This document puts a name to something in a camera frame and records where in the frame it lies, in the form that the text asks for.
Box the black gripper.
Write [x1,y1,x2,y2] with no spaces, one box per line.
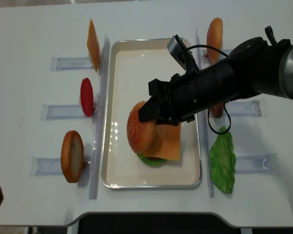
[138,62,241,126]

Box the sesame bun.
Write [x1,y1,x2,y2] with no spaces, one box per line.
[126,101,156,154]
[207,18,223,63]

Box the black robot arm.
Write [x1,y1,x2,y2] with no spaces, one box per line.
[139,36,293,126]

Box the cheese slice on burger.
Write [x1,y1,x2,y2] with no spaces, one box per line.
[143,123,181,161]

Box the green lettuce leaf on burger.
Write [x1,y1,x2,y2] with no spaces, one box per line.
[137,154,167,167]

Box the upright brown meat patty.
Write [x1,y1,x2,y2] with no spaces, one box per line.
[210,103,224,118]

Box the upright red tomato slice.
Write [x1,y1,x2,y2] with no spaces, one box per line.
[80,78,94,117]

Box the upright green lettuce leaf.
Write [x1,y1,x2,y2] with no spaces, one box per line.
[209,131,236,194]

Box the upright cheese slice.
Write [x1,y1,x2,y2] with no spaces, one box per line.
[87,20,100,73]

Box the clear holder under tomato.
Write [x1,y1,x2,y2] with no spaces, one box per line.
[40,104,97,120]

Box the clear holder under cheese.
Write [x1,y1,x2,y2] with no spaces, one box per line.
[50,57,94,71]

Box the clear holder under lettuce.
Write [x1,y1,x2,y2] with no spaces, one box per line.
[235,153,279,175]

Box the white rectangular metal tray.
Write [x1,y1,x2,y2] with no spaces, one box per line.
[101,39,201,189]

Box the upright bun slice left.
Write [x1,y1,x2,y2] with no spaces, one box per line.
[61,130,84,183]

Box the clear holder under patty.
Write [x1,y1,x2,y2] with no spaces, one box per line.
[226,99,267,117]

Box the clear holder under bun slice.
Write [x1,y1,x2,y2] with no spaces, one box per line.
[30,156,92,176]

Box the left long clear rail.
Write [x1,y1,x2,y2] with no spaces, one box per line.
[89,36,110,199]

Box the long clear rail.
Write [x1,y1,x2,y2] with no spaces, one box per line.
[89,36,110,199]
[195,29,214,198]

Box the right long clear rail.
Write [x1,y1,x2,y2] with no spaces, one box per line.
[195,29,214,198]

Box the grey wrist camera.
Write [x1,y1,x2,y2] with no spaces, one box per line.
[167,35,191,70]

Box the black camera cable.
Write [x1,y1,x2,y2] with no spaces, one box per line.
[180,25,278,135]

